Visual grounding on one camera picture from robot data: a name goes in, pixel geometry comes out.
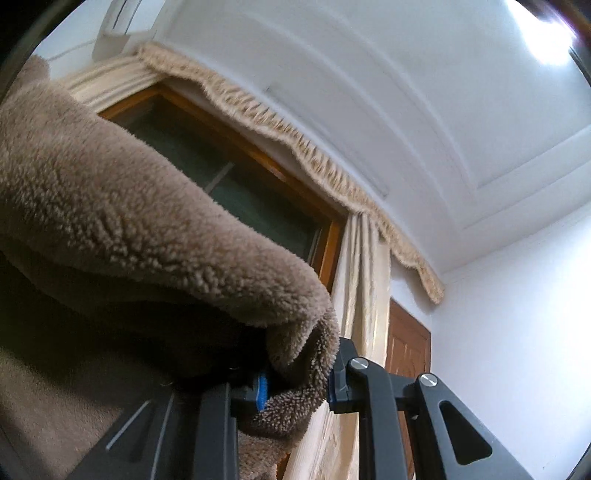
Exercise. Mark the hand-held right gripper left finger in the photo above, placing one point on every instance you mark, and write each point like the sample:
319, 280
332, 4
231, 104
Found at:
262, 392

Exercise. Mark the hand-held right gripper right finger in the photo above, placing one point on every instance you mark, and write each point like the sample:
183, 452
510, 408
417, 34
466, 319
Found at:
339, 387

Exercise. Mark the brown fleece garment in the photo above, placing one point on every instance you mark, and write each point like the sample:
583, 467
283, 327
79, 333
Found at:
115, 221

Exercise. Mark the wooden door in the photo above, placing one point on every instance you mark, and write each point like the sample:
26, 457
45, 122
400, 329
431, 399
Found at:
408, 341

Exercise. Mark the cream patterned curtain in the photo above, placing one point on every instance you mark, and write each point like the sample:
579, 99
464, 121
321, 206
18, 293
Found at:
364, 286

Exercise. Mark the beige fringed curtain valance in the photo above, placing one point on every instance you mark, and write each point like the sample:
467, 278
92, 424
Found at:
286, 124

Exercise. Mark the white air conditioner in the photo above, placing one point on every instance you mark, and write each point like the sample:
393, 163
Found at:
120, 27

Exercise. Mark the wooden window frame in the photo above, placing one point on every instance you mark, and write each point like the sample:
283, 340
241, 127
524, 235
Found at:
334, 249

